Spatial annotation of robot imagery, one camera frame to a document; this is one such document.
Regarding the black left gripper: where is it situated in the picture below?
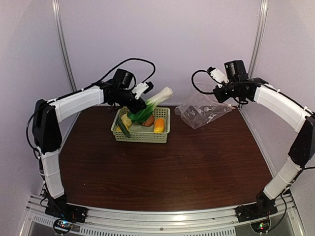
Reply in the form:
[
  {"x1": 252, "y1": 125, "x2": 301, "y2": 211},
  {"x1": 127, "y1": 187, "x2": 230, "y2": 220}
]
[{"x1": 112, "y1": 88, "x2": 147, "y2": 114}]

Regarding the toy bok choy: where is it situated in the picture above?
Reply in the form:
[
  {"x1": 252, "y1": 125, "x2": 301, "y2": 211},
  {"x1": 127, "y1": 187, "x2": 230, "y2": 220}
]
[{"x1": 127, "y1": 87, "x2": 173, "y2": 124}]

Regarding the green plastic basket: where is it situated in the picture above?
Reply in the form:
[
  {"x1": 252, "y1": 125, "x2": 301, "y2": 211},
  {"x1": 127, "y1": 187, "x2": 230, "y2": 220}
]
[{"x1": 111, "y1": 107, "x2": 171, "y2": 144}]

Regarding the clear zip top bag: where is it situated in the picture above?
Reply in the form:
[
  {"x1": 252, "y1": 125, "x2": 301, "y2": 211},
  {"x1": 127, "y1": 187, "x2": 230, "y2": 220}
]
[{"x1": 175, "y1": 93, "x2": 235, "y2": 129}]

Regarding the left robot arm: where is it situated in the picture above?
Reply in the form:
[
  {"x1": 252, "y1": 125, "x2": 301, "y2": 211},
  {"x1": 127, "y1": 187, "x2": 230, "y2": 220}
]
[{"x1": 32, "y1": 69, "x2": 153, "y2": 218}]

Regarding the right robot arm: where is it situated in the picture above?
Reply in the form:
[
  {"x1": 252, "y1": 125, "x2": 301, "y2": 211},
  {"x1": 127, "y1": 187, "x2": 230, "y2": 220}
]
[{"x1": 207, "y1": 60, "x2": 315, "y2": 217}]

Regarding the toy cucumber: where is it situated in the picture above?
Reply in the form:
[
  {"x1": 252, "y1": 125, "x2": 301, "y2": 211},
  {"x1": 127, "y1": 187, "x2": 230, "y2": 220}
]
[{"x1": 116, "y1": 118, "x2": 131, "y2": 138}]

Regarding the toy potato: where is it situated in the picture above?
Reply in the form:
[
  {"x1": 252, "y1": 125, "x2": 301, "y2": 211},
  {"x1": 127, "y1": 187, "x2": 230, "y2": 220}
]
[{"x1": 121, "y1": 113, "x2": 132, "y2": 127}]

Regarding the toy red tomato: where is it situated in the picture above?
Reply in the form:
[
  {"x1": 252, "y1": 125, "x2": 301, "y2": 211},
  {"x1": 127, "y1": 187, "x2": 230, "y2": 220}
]
[{"x1": 141, "y1": 115, "x2": 155, "y2": 127}]

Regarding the toy orange mango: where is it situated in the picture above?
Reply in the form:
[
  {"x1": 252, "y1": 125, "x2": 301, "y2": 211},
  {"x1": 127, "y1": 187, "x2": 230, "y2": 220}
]
[{"x1": 154, "y1": 118, "x2": 165, "y2": 133}]

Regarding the right circuit board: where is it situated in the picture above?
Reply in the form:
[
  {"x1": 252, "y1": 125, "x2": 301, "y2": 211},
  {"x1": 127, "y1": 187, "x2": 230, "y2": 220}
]
[{"x1": 250, "y1": 218, "x2": 271, "y2": 234}]

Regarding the circuit board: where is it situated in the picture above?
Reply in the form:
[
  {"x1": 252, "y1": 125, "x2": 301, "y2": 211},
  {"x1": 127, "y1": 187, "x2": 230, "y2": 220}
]
[
  {"x1": 250, "y1": 218, "x2": 271, "y2": 234},
  {"x1": 53, "y1": 219, "x2": 73, "y2": 235}
]

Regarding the left circuit board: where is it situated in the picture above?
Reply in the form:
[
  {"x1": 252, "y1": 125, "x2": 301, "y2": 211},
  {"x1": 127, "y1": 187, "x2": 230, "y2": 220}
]
[{"x1": 53, "y1": 219, "x2": 73, "y2": 235}]

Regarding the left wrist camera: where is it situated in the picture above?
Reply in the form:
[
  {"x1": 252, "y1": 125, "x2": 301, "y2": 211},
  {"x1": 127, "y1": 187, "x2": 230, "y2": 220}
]
[{"x1": 131, "y1": 82, "x2": 154, "y2": 100}]

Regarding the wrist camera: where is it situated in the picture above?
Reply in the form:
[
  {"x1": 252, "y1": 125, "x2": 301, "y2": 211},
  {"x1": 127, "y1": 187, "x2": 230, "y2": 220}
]
[
  {"x1": 207, "y1": 67, "x2": 229, "y2": 88},
  {"x1": 131, "y1": 82, "x2": 154, "y2": 100}
]

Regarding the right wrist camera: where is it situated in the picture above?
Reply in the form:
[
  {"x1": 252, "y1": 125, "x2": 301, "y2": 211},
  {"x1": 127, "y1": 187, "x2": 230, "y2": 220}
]
[{"x1": 207, "y1": 67, "x2": 229, "y2": 88}]

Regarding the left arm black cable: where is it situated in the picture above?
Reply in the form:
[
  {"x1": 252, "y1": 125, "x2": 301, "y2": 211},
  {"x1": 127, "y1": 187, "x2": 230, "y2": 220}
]
[{"x1": 25, "y1": 58, "x2": 157, "y2": 158}]

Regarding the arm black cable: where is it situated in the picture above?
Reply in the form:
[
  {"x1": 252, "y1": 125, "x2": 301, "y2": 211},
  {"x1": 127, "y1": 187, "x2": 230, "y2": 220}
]
[
  {"x1": 25, "y1": 58, "x2": 157, "y2": 158},
  {"x1": 191, "y1": 69, "x2": 215, "y2": 95}
]

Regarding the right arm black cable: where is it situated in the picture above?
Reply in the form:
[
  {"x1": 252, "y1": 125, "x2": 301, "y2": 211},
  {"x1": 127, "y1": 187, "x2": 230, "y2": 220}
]
[{"x1": 191, "y1": 69, "x2": 215, "y2": 95}]

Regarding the right aluminium frame post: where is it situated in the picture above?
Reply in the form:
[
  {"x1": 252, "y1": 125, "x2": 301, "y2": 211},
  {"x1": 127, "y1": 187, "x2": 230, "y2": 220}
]
[{"x1": 249, "y1": 0, "x2": 268, "y2": 78}]

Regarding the aluminium frame post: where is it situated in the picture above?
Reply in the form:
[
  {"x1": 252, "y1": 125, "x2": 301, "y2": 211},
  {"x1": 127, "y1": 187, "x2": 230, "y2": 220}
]
[
  {"x1": 51, "y1": 0, "x2": 77, "y2": 92},
  {"x1": 249, "y1": 0, "x2": 268, "y2": 78}
]

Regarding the left aluminium frame post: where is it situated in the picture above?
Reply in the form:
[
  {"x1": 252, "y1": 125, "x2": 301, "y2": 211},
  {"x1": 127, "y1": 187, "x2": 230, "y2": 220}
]
[{"x1": 51, "y1": 0, "x2": 77, "y2": 92}]

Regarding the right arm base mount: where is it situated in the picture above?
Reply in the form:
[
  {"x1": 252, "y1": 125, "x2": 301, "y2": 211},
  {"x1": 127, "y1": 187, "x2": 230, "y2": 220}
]
[{"x1": 235, "y1": 203, "x2": 278, "y2": 223}]

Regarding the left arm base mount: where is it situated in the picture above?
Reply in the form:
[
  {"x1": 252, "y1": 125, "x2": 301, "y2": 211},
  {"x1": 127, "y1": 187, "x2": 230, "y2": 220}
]
[{"x1": 45, "y1": 204, "x2": 88, "y2": 223}]

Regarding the front aluminium rail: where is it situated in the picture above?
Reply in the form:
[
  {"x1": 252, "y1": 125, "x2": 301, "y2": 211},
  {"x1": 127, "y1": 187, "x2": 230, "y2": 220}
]
[{"x1": 17, "y1": 194, "x2": 306, "y2": 236}]

